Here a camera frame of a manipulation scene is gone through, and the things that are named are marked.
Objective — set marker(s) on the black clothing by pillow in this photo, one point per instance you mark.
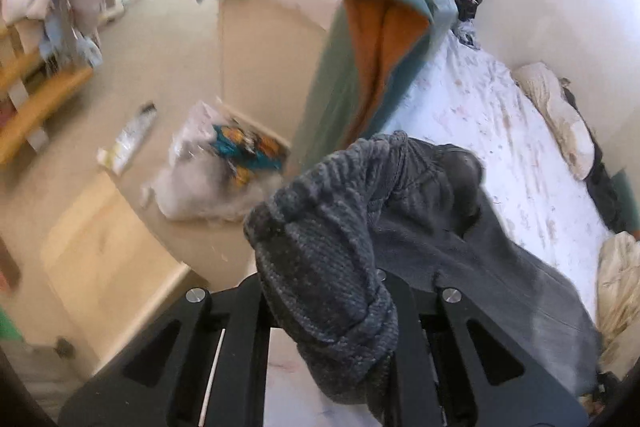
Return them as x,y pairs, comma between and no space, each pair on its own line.
602,191

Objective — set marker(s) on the plastic bag on floor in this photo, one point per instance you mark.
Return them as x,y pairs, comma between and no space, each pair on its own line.
197,183

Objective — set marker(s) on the wooden shelf unit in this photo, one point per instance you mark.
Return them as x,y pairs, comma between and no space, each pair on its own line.
32,109

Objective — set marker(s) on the dark grey pants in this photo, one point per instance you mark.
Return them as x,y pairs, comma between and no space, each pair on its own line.
417,210

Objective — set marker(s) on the teal orange bed headboard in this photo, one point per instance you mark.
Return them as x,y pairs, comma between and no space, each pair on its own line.
373,52

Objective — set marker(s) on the beige cabinet beside bed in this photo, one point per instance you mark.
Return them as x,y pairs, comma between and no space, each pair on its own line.
268,51

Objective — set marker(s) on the cream pillow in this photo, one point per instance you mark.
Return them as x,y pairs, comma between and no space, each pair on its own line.
545,90

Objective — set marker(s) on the cream crumpled duvet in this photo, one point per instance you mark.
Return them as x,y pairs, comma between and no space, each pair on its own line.
618,289

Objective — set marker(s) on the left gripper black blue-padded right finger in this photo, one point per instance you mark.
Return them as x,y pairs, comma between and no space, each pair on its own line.
454,366

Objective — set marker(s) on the floral white bed sheet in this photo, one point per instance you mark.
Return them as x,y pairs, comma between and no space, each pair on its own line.
468,99

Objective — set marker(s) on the packet on floor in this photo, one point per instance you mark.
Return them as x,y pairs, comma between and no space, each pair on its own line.
117,158

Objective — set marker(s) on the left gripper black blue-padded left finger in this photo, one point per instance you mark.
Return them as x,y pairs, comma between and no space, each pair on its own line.
200,363

